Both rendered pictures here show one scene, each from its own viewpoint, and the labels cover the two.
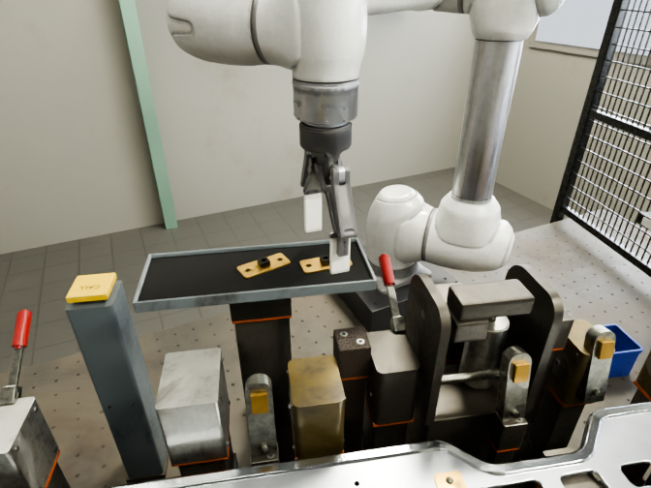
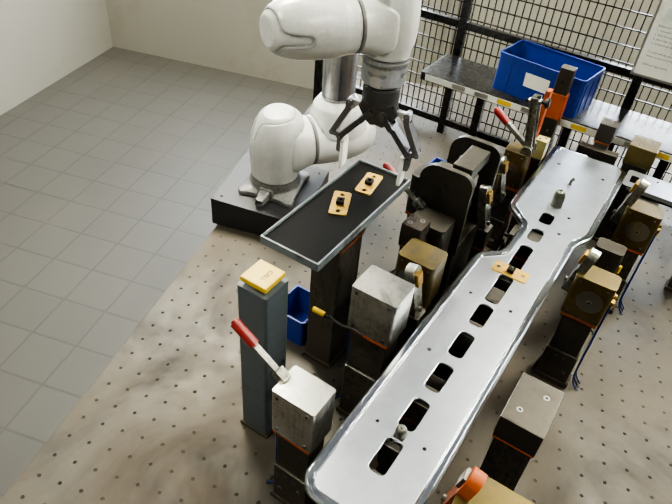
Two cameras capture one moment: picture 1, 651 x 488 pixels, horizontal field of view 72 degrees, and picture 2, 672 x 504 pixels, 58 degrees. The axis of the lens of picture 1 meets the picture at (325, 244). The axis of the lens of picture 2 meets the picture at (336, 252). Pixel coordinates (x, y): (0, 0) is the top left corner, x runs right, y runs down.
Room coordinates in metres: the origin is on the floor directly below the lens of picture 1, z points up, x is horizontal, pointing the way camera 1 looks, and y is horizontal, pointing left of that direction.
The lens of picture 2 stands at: (-0.03, 0.91, 1.91)
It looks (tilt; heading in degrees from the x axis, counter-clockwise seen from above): 40 degrees down; 309
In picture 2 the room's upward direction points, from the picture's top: 6 degrees clockwise
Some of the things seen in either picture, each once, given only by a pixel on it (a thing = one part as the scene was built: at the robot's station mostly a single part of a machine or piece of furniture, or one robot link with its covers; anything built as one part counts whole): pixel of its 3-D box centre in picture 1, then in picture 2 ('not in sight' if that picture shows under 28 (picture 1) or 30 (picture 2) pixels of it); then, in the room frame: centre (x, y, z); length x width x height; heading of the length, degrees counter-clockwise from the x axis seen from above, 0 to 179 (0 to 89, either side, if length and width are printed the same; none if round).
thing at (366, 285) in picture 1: (258, 271); (340, 208); (0.62, 0.11, 1.16); 0.37 x 0.14 x 0.02; 99
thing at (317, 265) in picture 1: (325, 260); (369, 182); (0.63, 0.00, 1.17); 0.08 x 0.04 x 0.01; 108
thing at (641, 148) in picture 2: not in sight; (623, 192); (0.31, -0.92, 0.88); 0.08 x 0.08 x 0.36; 9
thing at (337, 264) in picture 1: (339, 252); (401, 169); (0.57, -0.02, 1.22); 0.03 x 0.01 x 0.07; 109
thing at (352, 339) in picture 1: (348, 423); (403, 285); (0.52, -0.04, 0.90); 0.05 x 0.05 x 0.40; 9
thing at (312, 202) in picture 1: (313, 213); (343, 151); (0.70, 0.02, 1.22); 0.03 x 0.01 x 0.07; 109
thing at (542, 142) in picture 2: not in sight; (525, 189); (0.53, -0.69, 0.88); 0.04 x 0.04 x 0.37; 9
